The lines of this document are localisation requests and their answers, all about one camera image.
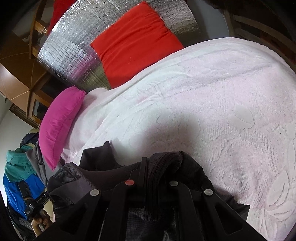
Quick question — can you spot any dark quilted puffer jacket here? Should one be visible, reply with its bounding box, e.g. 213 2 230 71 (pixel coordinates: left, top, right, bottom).
46 141 251 241

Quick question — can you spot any person's left hand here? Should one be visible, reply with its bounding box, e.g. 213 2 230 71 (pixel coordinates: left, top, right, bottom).
31 209 53 237

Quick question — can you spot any blue garment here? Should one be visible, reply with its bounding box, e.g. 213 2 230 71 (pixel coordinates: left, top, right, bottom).
3 174 45 220

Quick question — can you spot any teal garment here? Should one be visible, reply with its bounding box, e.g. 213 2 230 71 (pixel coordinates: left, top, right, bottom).
4 145 36 183

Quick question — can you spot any grey garment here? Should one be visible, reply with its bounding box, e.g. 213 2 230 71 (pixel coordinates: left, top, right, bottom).
24 141 67 186

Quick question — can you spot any magenta pillow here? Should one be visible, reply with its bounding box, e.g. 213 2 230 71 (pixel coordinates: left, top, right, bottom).
39 86 86 170

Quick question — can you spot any white textured bedspread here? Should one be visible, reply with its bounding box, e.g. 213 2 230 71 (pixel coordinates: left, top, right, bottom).
62 38 295 240

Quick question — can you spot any wooden nightstand cabinet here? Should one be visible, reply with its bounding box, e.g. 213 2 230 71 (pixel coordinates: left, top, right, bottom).
25 72 71 125

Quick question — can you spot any silver foil insulation sheet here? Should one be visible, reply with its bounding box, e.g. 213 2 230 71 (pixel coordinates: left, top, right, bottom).
38 0 202 92

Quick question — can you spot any red pillow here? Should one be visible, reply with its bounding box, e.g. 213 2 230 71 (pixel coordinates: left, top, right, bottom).
91 1 184 88

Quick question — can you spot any red blanket on headboard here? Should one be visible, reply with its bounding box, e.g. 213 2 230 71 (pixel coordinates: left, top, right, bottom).
48 0 76 34

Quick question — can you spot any wooden shelf unit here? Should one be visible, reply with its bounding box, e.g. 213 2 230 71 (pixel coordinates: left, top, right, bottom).
223 10 295 71

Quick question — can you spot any wooden headboard frame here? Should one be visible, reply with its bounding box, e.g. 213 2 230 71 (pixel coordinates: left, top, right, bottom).
29 0 55 59

